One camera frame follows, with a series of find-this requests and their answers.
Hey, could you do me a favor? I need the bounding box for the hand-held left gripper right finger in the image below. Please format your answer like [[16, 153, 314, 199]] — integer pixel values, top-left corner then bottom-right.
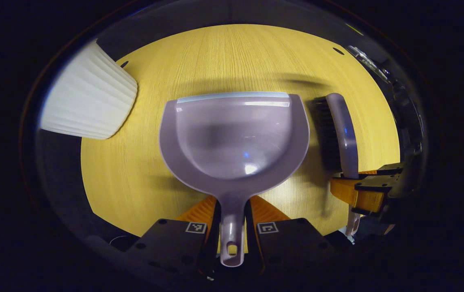
[[245, 195, 338, 276]]

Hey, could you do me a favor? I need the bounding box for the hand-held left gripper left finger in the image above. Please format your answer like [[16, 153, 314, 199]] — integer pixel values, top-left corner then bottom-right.
[[128, 195, 221, 280]]

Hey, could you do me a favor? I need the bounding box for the small pink broom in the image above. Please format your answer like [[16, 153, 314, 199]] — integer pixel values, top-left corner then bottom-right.
[[312, 93, 361, 238]]

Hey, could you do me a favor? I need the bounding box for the pink dustpan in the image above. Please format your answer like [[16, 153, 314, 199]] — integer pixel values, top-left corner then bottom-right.
[[159, 92, 310, 267]]

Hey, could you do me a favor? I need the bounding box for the white ribbed garbage bin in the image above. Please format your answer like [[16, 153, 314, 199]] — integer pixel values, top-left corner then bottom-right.
[[39, 41, 138, 140]]

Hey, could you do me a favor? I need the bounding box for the wooden desktop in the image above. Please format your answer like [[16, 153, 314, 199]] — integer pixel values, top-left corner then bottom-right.
[[81, 24, 401, 254]]

